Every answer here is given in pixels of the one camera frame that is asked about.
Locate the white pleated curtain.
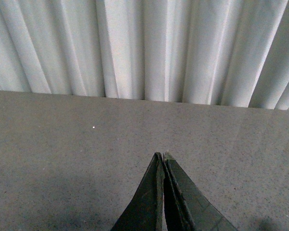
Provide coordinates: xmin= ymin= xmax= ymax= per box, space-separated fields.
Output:
xmin=0 ymin=0 xmax=289 ymax=110

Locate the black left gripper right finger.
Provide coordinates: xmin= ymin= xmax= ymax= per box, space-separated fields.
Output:
xmin=163 ymin=153 xmax=237 ymax=231

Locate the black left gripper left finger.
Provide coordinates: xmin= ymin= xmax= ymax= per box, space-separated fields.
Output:
xmin=111 ymin=153 xmax=165 ymax=231

